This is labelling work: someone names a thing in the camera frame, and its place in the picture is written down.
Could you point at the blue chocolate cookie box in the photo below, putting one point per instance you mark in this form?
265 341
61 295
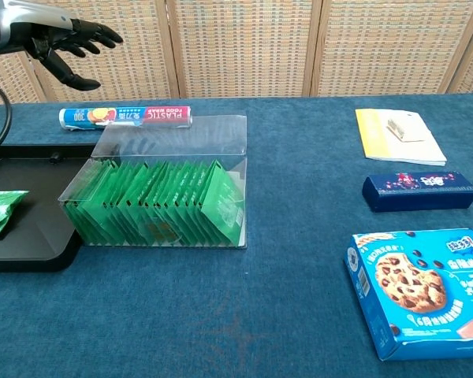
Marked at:
410 283

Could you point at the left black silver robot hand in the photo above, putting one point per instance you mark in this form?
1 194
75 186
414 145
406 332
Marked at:
35 27

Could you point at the woven wicker folding screen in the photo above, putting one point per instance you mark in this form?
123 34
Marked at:
240 47

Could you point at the plastic food wrap roll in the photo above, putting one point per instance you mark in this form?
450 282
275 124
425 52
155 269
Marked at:
102 117

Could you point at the blue felt table cover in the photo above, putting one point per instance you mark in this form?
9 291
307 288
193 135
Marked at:
260 315

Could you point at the black plastic tray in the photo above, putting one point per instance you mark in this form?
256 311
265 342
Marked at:
35 177

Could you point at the row of green tea packets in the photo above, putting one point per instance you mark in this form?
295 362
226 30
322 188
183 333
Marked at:
142 208

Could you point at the dark blue narrow box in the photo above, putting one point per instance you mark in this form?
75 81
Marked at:
418 193

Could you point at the clear box of green packets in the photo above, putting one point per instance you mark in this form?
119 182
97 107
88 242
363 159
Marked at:
181 138

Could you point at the yellow white booklet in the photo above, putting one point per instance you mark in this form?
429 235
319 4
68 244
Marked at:
398 145

